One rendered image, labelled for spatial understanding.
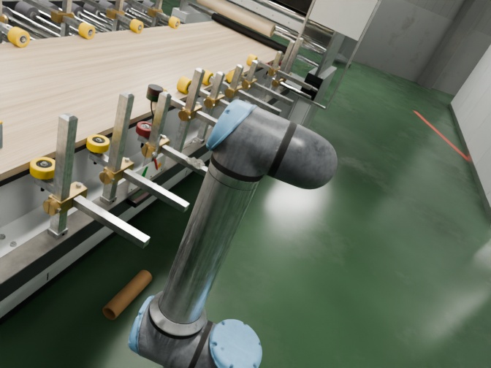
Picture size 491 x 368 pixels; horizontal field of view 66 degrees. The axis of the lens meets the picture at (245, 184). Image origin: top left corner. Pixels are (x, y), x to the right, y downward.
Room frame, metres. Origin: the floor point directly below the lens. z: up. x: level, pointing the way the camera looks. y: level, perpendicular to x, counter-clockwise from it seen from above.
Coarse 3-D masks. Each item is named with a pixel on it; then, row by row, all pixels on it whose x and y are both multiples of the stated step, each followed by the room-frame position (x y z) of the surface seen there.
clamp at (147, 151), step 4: (164, 140) 1.43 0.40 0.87; (168, 140) 1.44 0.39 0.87; (148, 144) 1.35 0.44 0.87; (160, 144) 1.38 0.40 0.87; (164, 144) 1.41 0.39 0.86; (168, 144) 1.44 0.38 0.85; (144, 148) 1.32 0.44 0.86; (148, 148) 1.32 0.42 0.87; (152, 148) 1.33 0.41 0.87; (160, 148) 1.38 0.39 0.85; (144, 152) 1.32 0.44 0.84; (148, 152) 1.32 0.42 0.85; (152, 152) 1.32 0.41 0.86; (148, 156) 1.32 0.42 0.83
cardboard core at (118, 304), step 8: (144, 272) 1.39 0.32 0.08; (136, 280) 1.32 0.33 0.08; (144, 280) 1.35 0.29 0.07; (128, 288) 1.26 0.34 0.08; (136, 288) 1.28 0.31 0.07; (120, 296) 1.20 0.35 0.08; (128, 296) 1.22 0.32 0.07; (136, 296) 1.27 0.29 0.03; (112, 304) 1.14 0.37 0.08; (120, 304) 1.16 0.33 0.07; (128, 304) 1.20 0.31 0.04; (104, 312) 1.13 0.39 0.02; (112, 312) 1.15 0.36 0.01; (120, 312) 1.14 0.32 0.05
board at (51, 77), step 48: (0, 48) 1.57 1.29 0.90; (48, 48) 1.77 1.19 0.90; (96, 48) 2.02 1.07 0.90; (144, 48) 2.33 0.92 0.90; (192, 48) 2.73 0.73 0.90; (240, 48) 3.27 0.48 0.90; (0, 96) 1.20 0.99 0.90; (48, 96) 1.34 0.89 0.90; (96, 96) 1.50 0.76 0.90; (144, 96) 1.69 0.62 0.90; (48, 144) 1.05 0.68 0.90
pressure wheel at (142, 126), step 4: (140, 124) 1.41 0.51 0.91; (144, 124) 1.43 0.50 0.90; (148, 124) 1.44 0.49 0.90; (136, 128) 1.40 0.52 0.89; (140, 128) 1.38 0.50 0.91; (144, 128) 1.39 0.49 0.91; (148, 128) 1.41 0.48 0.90; (140, 132) 1.38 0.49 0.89; (144, 132) 1.38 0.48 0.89; (148, 132) 1.39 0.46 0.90; (144, 136) 1.38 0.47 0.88; (148, 136) 1.39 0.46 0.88
